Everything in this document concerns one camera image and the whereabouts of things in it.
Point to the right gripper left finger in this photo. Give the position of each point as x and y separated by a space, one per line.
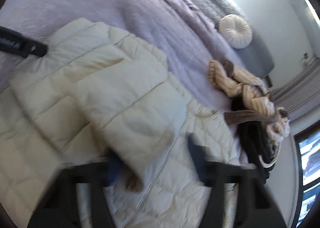
76 198

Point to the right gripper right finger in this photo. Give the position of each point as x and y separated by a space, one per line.
255 207

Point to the cream quilted down jacket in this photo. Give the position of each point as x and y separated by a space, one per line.
98 88

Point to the black knit garment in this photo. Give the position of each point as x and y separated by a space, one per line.
251 129

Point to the dark framed window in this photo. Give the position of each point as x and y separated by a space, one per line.
307 143

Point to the beige striped robe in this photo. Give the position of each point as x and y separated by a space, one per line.
236 81

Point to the grey curtain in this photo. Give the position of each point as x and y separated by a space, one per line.
301 95

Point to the lavender plush bed blanket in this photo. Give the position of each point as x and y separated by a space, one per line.
177 27

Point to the grey upholstered headboard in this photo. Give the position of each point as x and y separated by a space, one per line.
256 57

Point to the white round pleated cushion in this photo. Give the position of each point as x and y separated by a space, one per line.
236 30

